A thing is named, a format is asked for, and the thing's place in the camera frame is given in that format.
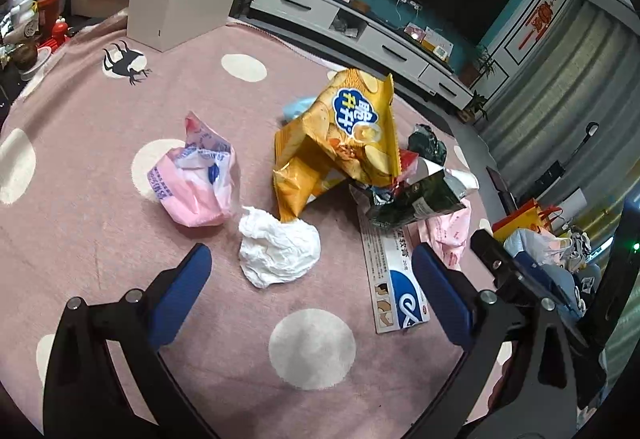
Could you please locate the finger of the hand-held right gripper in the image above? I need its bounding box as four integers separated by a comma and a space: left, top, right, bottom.
470, 229, 581, 320

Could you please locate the white tissue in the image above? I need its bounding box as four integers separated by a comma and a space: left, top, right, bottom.
238, 206, 321, 289

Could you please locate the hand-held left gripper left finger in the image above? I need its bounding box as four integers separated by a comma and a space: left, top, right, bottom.
42, 243, 221, 439

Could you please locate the red toy figurine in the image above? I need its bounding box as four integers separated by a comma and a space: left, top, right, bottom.
51, 16, 71, 46

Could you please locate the white television cabinet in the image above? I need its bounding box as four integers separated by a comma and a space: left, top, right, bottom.
249, 0, 476, 109

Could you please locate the black crumpled wrapper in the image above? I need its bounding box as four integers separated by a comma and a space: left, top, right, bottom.
407, 123, 448, 165

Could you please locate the red wall decoration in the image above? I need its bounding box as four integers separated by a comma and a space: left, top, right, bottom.
516, 0, 559, 51

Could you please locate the potted plant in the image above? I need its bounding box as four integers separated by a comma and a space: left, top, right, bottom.
470, 44, 497, 82
465, 92, 490, 124

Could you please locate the grey curtain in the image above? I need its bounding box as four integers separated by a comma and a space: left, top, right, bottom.
477, 0, 640, 250

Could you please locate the blue face mask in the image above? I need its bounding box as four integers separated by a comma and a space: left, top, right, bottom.
281, 96, 315, 123

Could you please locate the brown round ornament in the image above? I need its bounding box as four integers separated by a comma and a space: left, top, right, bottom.
15, 42, 39, 71

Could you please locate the yellow chip bag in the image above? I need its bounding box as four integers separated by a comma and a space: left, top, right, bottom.
272, 68, 404, 223

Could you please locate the white plastic bag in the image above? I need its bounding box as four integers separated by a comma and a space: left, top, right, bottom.
504, 228, 576, 272

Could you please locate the pink polka dot blanket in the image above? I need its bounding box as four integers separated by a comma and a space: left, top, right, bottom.
0, 12, 496, 439

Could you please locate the white bowl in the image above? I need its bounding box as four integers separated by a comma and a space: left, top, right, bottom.
21, 46, 54, 81

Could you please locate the pink plastic bag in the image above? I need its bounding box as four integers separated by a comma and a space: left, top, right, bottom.
147, 111, 236, 228

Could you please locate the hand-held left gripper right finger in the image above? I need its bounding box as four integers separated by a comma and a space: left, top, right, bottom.
400, 242, 583, 439

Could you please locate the yellow pink card box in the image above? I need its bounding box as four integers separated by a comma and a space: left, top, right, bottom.
404, 23, 454, 63

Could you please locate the black floor lamp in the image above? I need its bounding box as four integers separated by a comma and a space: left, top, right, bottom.
564, 122, 601, 172

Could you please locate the dark green snack bag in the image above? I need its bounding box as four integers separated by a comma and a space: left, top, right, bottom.
350, 158, 480, 231

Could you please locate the white cardboard box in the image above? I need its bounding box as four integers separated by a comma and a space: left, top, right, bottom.
127, 0, 244, 53

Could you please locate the pink crumpled wrapper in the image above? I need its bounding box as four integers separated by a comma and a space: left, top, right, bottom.
416, 198, 473, 270

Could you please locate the white blue medicine box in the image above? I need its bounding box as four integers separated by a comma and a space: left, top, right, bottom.
359, 214, 431, 335

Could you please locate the yellow paper bag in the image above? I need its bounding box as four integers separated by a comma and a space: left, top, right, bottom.
492, 198, 568, 242

